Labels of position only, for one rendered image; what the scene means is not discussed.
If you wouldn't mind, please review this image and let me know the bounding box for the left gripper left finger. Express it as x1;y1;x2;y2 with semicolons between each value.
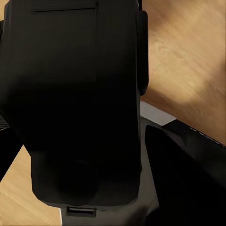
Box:
0;128;23;182

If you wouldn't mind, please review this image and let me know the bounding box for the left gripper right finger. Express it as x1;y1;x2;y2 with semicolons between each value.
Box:
145;125;226;226

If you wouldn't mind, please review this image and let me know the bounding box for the digital camera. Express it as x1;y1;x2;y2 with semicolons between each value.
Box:
0;0;149;218

